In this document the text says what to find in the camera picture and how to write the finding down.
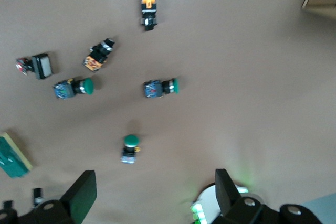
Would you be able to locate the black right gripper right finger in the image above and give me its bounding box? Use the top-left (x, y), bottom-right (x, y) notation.
top-left (215, 168), bottom-right (242, 217)

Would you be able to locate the black square push button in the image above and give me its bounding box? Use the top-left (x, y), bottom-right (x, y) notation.
top-left (15, 52), bottom-right (54, 81)

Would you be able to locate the green load switch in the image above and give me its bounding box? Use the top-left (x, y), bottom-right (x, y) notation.
top-left (0, 131), bottom-right (34, 179)

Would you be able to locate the green push button blue block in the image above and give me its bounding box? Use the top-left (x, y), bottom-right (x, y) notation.
top-left (143, 77), bottom-right (181, 99)
top-left (53, 77), bottom-right (95, 101)
top-left (120, 134), bottom-right (142, 165)

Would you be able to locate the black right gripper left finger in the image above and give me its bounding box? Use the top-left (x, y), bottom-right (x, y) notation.
top-left (61, 169), bottom-right (98, 224)

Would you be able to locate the black selector switch orange block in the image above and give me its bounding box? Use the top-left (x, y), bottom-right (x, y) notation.
top-left (82, 38), bottom-right (117, 73)
top-left (139, 0), bottom-right (159, 32)

